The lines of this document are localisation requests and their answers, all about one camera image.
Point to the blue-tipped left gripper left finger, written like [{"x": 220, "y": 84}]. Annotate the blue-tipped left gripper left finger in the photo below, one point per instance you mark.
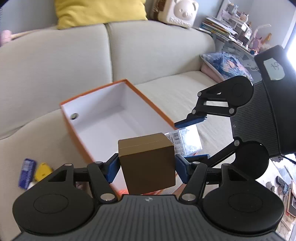
[{"x": 101, "y": 175}]

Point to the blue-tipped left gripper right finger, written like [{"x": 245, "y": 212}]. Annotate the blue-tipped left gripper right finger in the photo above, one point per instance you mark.
[{"x": 193, "y": 175}]

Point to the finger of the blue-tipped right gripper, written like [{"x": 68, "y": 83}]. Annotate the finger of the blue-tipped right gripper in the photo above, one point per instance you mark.
[
  {"x": 190, "y": 120},
  {"x": 198, "y": 158}
]

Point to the clear plastic box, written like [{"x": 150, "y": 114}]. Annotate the clear plastic box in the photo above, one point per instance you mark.
[{"x": 186, "y": 140}]

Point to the brown cardboard cube box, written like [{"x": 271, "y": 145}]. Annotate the brown cardboard cube box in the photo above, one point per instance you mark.
[{"x": 148, "y": 163}]

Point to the yellow tape measure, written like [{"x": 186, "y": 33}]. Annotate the yellow tape measure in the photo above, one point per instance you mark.
[{"x": 42, "y": 171}]

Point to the dark blue small box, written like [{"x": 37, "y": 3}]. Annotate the dark blue small box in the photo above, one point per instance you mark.
[{"x": 27, "y": 173}]

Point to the blue anime print cushion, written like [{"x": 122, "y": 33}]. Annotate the blue anime print cushion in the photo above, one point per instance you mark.
[{"x": 221, "y": 66}]

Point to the orange white storage box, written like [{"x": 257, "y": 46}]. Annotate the orange white storage box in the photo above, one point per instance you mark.
[{"x": 98, "y": 118}]

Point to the cluttered white shelf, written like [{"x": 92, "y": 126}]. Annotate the cluttered white shelf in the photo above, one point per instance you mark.
[{"x": 253, "y": 24}]

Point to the cream bear plush box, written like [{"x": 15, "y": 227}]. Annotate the cream bear plush box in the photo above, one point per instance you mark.
[{"x": 180, "y": 13}]

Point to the yellow pillow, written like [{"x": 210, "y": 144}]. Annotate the yellow pillow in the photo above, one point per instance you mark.
[{"x": 85, "y": 13}]

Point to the pink toy mallet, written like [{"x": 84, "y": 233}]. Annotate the pink toy mallet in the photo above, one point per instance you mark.
[{"x": 7, "y": 36}]

